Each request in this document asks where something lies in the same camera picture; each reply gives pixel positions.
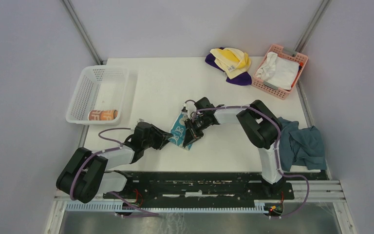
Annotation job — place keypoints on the white cloth in basket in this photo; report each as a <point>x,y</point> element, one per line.
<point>277,71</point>

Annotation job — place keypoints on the yellow cloth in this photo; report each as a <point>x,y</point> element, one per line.
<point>233,62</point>

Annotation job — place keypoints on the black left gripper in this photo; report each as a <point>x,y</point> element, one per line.
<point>160,136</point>

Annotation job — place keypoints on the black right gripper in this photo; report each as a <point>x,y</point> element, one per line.
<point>189,137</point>

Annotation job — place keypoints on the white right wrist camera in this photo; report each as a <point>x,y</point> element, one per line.
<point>185,110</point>

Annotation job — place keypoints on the white toothed cable rail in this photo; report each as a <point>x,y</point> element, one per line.
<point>119,206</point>

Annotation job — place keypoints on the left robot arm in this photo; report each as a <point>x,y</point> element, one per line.
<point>86,174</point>

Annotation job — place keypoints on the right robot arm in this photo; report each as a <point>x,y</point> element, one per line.
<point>260,125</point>

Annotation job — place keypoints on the white plastic basket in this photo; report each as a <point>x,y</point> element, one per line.
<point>99,87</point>

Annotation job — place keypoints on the purple cloth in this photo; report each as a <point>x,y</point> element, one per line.
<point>241,80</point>

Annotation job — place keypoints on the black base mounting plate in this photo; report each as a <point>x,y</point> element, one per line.
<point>209,190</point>

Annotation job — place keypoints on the pink plastic basket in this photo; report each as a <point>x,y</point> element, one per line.
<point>285,54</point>

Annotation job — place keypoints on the teal bunny pattern towel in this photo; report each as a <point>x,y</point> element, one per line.
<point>178,131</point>

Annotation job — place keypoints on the dark teal cloth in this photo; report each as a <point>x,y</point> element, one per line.
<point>301,147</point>

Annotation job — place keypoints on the cream rabbit text towel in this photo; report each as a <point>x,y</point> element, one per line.
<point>102,115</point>

